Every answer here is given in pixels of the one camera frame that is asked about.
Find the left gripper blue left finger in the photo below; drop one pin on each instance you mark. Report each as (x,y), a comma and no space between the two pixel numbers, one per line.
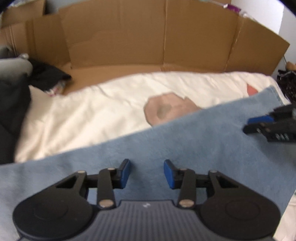
(124,172)

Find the purple white packaging bag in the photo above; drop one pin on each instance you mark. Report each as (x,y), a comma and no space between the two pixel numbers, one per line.
(232,7)

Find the cream bear print bedsheet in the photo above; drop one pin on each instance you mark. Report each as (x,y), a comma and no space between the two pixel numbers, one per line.
(115,108)

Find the grey plush toy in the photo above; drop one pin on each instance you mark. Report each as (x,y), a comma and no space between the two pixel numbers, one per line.
(14,66)

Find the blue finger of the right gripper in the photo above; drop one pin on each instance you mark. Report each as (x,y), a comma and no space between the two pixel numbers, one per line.
(260,119)

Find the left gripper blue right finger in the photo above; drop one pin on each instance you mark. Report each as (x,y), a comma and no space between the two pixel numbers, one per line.
(171,173)

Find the flattened brown cardboard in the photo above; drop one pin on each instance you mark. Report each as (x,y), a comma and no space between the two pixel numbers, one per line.
(96,41)

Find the light blue denim jeans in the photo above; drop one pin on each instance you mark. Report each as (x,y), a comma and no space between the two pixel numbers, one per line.
(210,139)

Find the black garment pile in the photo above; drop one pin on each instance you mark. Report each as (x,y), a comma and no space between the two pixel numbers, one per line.
(15,102)

